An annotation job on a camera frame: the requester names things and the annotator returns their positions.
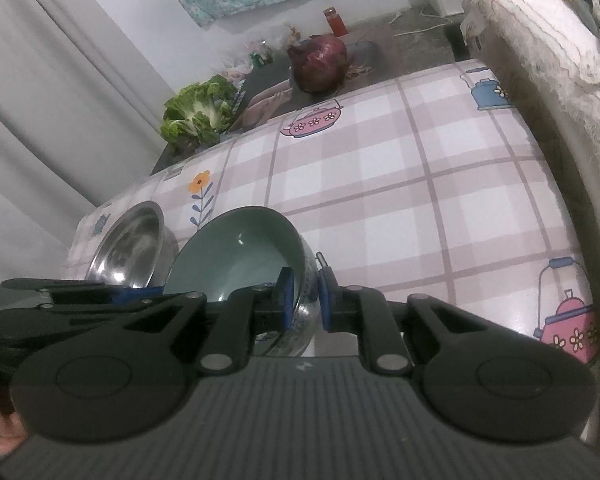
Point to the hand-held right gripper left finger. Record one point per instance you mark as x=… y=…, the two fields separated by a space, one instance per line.
x=286 y=300

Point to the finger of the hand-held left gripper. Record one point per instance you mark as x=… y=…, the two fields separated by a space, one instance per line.
x=60 y=286
x=135 y=295

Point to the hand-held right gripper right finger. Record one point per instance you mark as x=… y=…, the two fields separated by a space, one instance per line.
x=325 y=305

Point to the steel bowl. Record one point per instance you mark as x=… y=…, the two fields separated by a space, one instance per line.
x=130 y=245

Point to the green ceramic bowl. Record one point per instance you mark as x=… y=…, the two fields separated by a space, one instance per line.
x=240 y=255

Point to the green leafy cabbage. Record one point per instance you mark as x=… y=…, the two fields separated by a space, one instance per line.
x=195 y=110

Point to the white curtain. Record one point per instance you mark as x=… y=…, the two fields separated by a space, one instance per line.
x=40 y=85

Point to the white plastic bag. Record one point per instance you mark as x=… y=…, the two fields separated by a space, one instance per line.
x=235 y=67

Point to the dark red round fruit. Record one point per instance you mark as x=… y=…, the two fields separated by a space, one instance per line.
x=317 y=62

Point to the red jar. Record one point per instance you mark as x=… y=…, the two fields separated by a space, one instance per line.
x=335 y=22

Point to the cardboard box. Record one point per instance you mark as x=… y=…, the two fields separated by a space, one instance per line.
x=480 y=35

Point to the cream sofa with cushions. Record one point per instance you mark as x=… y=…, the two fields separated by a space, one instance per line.
x=530 y=25

